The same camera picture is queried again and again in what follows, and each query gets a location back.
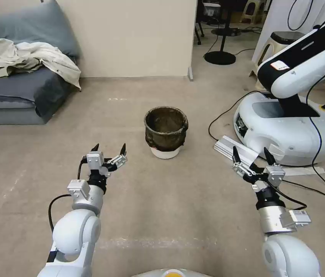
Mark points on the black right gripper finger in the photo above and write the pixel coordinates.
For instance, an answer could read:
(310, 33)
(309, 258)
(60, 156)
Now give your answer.
(241, 166)
(269, 158)

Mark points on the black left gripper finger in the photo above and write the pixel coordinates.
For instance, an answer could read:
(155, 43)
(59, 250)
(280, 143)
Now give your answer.
(95, 148)
(117, 160)

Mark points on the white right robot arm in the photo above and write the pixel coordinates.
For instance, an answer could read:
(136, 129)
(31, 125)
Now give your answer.
(286, 254)

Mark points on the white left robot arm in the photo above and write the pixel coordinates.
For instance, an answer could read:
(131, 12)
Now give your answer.
(74, 230)

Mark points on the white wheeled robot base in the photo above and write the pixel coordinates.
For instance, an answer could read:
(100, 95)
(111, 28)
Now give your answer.
(283, 135)

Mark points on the white trash can dark bag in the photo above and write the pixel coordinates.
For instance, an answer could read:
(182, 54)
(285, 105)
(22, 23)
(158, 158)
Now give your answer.
(166, 129)

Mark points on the silver aluminium profile bar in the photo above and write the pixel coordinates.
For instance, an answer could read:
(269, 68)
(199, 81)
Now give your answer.
(231, 147)

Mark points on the grey blue sofa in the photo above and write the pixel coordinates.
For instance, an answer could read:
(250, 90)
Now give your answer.
(12, 92)

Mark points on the crumpled cream cloth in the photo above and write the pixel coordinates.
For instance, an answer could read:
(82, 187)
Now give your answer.
(50, 57)

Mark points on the white black robot torso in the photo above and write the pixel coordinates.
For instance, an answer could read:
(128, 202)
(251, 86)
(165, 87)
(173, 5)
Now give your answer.
(303, 60)

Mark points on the grey partition foot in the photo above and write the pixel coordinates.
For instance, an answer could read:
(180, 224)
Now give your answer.
(190, 74)

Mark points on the black round base stand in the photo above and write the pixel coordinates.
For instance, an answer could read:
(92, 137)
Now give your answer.
(220, 56)

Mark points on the white robot front shell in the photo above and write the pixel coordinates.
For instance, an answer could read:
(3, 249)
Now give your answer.
(169, 273)

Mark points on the beige plastic stool dark seat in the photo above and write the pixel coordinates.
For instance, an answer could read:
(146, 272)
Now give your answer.
(277, 39)

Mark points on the large grey blue cushion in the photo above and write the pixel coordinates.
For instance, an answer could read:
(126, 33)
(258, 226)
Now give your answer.
(35, 26)

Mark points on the yellowish plastic stool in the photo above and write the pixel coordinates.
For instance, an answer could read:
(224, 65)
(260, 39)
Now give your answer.
(251, 10)

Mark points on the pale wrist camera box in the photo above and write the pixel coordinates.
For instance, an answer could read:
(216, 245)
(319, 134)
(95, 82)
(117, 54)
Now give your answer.
(95, 160)
(276, 176)

